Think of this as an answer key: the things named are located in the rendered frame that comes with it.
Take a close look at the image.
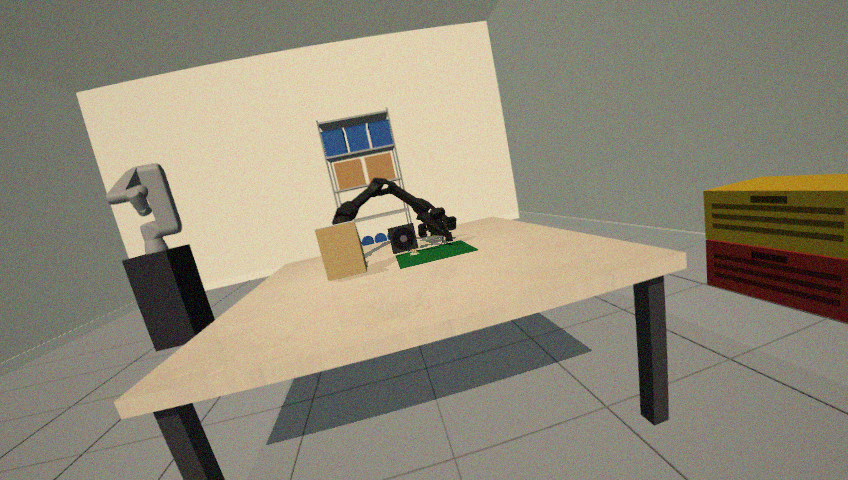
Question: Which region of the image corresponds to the green circuit board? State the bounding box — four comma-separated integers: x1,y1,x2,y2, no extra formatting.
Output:
396,240,478,269

